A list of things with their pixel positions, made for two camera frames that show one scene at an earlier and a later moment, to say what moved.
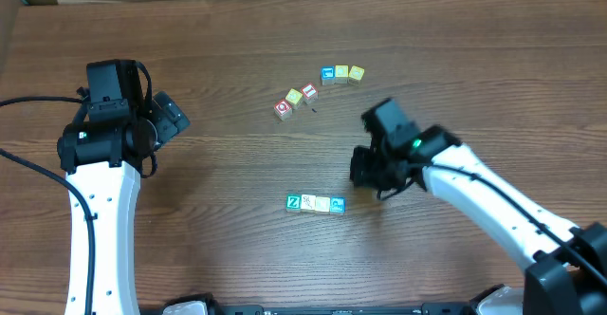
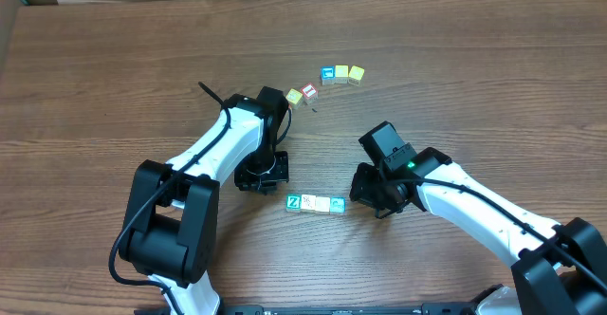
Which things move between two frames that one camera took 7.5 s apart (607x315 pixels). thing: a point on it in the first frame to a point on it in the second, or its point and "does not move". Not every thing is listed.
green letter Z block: x=293 y=202 does not move
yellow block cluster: x=322 y=205 does not move
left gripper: x=167 y=117 to x=245 y=179
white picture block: x=307 y=203 does not move
